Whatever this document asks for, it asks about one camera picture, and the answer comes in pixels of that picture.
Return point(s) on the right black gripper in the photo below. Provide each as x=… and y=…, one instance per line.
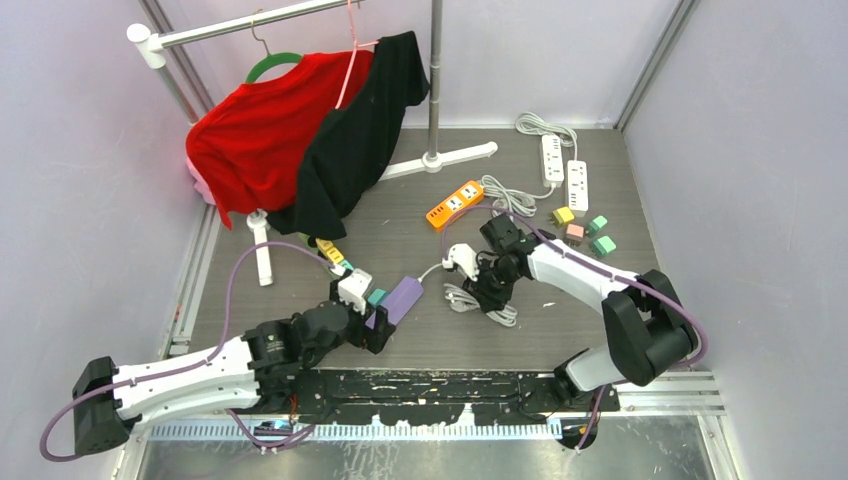
x=490, y=300

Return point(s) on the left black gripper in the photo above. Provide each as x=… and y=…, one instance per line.
x=372, y=339

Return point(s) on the purple power strip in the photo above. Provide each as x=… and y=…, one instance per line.
x=406, y=294

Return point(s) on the orange power strip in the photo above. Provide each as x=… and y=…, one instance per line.
x=473, y=192

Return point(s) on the pink plug adapter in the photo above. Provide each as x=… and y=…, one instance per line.
x=574, y=234

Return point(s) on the green plug adapter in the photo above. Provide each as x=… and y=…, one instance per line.
x=602, y=246
x=595, y=226

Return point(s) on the long white power strip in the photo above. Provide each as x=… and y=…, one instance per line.
x=576, y=170

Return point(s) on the short white power strip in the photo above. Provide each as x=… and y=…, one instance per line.
x=552, y=164

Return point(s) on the dark green power strip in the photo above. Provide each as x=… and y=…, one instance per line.
x=308, y=240

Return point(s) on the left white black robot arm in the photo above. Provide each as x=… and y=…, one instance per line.
x=256, y=367

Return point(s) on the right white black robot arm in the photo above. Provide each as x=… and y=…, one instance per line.
x=647, y=331

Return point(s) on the black t-shirt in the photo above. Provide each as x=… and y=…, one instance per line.
x=354, y=145

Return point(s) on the red t-shirt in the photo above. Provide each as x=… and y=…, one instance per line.
x=249, y=147

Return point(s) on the green clothes hanger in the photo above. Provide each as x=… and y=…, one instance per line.
x=270, y=60

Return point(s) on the pink clothes hanger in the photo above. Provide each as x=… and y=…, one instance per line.
x=356, y=47

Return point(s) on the white metal clothes rack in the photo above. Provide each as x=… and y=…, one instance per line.
x=152, y=47

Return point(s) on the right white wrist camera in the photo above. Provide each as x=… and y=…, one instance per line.
x=463, y=258

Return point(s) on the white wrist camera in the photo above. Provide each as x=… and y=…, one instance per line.
x=352, y=289
x=463, y=258

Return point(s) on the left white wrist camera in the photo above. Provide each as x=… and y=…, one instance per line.
x=352, y=289

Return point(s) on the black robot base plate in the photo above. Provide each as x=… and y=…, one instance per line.
x=409, y=398

